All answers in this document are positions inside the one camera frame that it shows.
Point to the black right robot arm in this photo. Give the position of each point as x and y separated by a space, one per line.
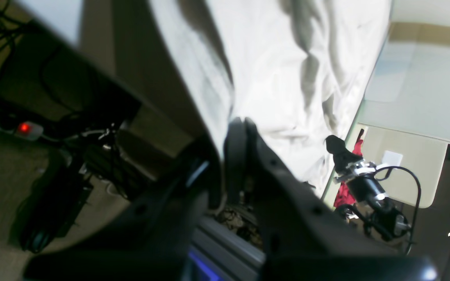
363 181

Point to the grey t-shirt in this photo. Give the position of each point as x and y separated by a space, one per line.
297 68

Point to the blue box overhead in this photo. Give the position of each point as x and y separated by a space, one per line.
199 269

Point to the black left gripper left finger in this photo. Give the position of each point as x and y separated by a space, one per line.
150 240

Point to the white side cabinet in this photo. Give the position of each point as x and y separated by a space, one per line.
407 102

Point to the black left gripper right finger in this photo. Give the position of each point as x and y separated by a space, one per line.
303 239

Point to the black power strip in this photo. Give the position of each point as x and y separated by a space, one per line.
16 125

